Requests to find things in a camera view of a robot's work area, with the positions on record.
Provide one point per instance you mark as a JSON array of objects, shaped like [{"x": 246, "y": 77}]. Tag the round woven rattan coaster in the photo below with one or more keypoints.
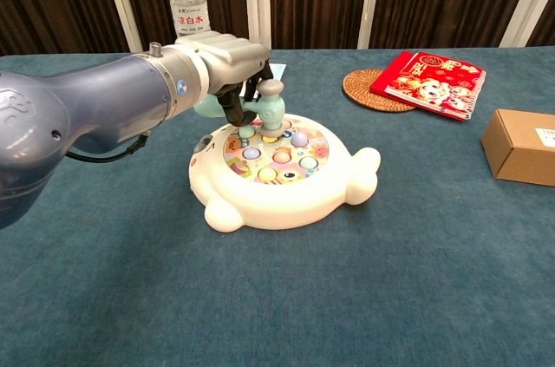
[{"x": 360, "y": 89}]

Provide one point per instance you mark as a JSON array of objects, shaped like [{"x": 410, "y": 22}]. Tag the teal velvet table cloth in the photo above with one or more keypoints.
[{"x": 277, "y": 280}]

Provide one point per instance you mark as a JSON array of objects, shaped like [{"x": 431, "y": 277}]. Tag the red spiral-bound cartoon booklet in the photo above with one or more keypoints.
[{"x": 433, "y": 83}]

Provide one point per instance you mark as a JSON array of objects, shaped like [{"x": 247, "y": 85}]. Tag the brown cardboard box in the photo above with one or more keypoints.
[{"x": 516, "y": 150}]

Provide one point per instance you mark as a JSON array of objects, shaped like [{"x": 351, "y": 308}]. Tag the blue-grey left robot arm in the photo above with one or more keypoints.
[{"x": 86, "y": 106}]

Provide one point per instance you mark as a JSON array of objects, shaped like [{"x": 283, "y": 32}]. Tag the white picture card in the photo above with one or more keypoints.
[{"x": 277, "y": 71}]

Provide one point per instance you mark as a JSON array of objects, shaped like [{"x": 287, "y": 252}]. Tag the light blue toy hammer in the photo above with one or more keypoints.
[{"x": 271, "y": 109}]

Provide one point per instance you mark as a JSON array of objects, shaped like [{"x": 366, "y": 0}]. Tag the white whack-a-mole toy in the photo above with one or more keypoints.
[{"x": 277, "y": 206}]

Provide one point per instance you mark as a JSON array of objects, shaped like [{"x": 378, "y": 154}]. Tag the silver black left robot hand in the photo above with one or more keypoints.
[{"x": 230, "y": 59}]

